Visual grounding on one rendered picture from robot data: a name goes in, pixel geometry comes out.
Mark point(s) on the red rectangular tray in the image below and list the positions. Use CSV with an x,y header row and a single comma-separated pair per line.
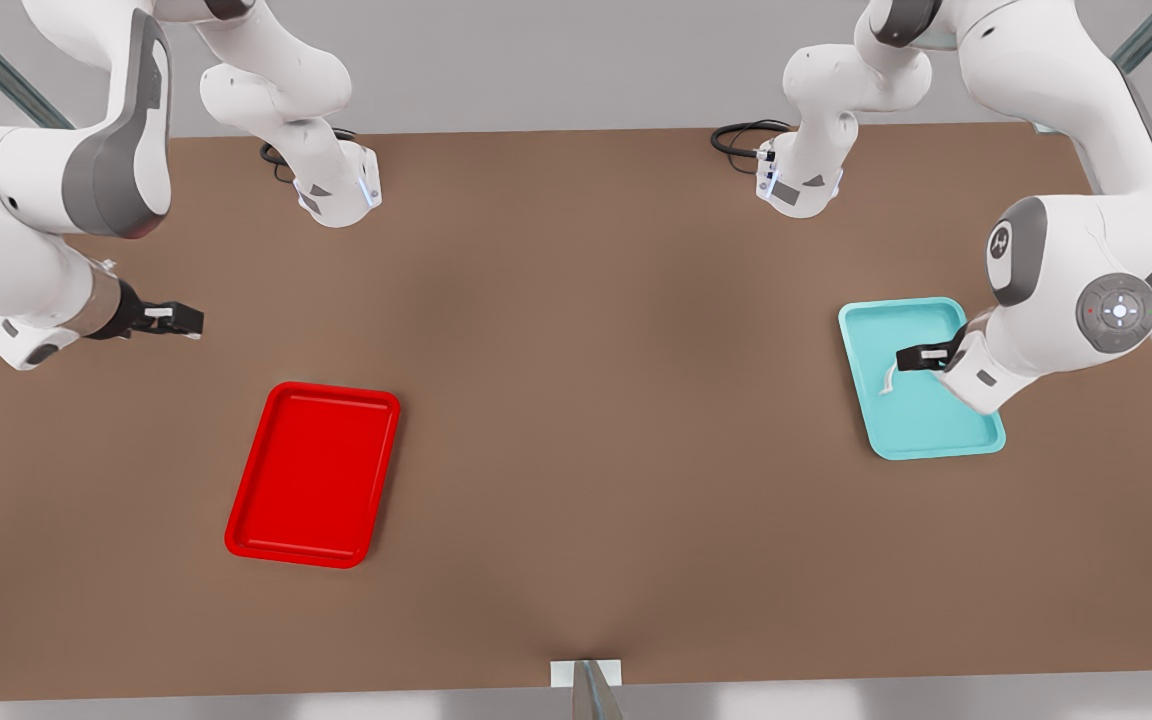
x,y
315,474

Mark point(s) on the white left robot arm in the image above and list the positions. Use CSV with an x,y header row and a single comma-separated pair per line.
x,y
1066,260

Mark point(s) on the white drainage pipe clamp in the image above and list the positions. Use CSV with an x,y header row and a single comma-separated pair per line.
x,y
887,381

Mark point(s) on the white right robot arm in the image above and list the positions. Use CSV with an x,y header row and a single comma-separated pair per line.
x,y
36,180

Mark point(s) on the cyan rectangular tray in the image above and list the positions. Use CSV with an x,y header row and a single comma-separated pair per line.
x,y
911,410

